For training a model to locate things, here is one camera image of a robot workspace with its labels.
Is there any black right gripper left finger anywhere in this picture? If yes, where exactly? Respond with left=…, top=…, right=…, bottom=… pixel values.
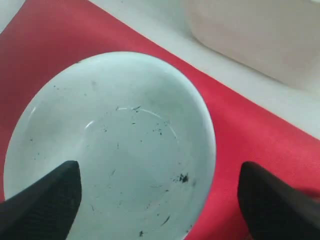
left=0, top=160, right=82, bottom=240

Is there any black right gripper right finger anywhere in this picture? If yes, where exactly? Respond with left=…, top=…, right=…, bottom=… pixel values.
left=237, top=161, right=320, bottom=240

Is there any white ceramic bowl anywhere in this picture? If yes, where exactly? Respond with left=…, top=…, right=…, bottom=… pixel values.
left=4, top=52, right=217, bottom=240

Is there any red table cloth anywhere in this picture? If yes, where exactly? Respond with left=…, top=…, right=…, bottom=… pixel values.
left=0, top=0, right=320, bottom=240

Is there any large cream plastic bin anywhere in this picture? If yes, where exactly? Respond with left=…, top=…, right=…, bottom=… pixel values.
left=183, top=0, right=320, bottom=94

